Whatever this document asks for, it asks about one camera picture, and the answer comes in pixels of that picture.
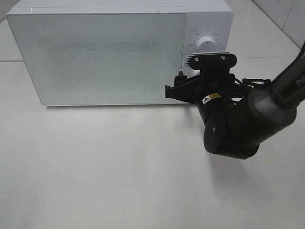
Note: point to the white microwave door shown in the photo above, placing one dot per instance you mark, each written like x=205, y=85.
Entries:
x=100, y=59

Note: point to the upper white power knob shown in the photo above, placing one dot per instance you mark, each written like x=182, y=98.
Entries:
x=206, y=43

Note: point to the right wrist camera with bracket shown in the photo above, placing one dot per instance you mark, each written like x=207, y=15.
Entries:
x=214, y=65

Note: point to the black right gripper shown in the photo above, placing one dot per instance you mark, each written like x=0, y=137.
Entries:
x=210, y=95

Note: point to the white microwave oven body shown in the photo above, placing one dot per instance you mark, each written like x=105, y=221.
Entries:
x=202, y=17

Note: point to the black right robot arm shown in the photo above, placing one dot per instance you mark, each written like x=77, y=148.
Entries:
x=239, y=115

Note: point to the white timer knob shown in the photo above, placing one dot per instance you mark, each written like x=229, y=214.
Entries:
x=194, y=73

